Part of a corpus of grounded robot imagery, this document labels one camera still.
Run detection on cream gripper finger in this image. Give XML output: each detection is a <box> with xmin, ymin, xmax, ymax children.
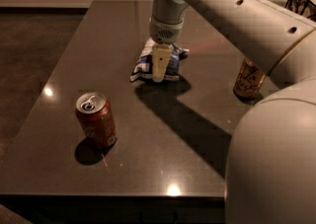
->
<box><xmin>152</xmin><ymin>43</ymin><xmax>172</xmax><ymax>83</ymax></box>

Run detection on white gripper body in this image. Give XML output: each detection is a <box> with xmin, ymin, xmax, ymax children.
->
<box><xmin>149</xmin><ymin>16</ymin><xmax>184</xmax><ymax>44</ymax></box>

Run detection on blue chip bag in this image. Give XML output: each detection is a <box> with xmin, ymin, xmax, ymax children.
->
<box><xmin>130</xmin><ymin>37</ymin><xmax>189</xmax><ymax>82</ymax></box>

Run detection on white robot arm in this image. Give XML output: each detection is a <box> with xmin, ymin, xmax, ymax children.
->
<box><xmin>150</xmin><ymin>0</ymin><xmax>316</xmax><ymax>224</ymax></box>

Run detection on red coke can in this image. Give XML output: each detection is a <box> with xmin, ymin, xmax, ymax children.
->
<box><xmin>76</xmin><ymin>92</ymin><xmax>118</xmax><ymax>150</ymax></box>

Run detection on orange La Croix can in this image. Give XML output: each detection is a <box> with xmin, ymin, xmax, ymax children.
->
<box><xmin>233</xmin><ymin>58</ymin><xmax>266</xmax><ymax>100</ymax></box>

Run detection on black wire basket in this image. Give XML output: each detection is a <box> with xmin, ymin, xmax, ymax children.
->
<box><xmin>285</xmin><ymin>0</ymin><xmax>316</xmax><ymax>22</ymax></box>

